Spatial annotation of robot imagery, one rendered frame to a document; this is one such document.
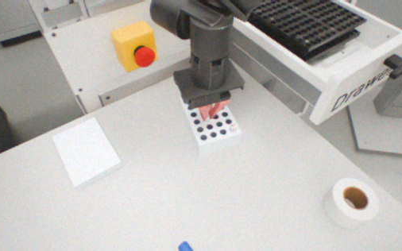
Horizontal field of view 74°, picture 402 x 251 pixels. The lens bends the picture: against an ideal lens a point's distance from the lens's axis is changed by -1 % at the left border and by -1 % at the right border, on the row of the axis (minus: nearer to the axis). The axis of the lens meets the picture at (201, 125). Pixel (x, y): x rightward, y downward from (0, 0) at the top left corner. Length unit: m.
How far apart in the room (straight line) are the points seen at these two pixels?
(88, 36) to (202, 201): 0.35
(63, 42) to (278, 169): 0.44
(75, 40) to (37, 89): 1.47
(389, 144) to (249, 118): 1.22
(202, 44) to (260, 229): 0.29
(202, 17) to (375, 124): 1.49
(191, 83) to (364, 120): 1.42
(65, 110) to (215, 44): 1.49
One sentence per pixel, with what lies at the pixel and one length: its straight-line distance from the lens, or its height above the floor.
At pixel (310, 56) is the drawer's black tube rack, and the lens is 0.57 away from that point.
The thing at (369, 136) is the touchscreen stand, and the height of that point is 0.03.
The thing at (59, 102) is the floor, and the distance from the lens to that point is 1.84.
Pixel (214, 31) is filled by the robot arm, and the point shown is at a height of 1.00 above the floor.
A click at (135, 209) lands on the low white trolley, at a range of 0.48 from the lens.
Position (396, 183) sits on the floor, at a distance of 1.63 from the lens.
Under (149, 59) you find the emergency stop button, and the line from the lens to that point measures 0.53.
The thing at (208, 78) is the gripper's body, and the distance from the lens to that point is 0.40.
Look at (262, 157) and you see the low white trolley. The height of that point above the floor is 0.76.
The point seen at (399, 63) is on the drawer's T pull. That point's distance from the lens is 0.56.
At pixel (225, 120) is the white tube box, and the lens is 0.51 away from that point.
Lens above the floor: 1.20
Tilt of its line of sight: 52 degrees down
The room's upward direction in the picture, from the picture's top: straight up
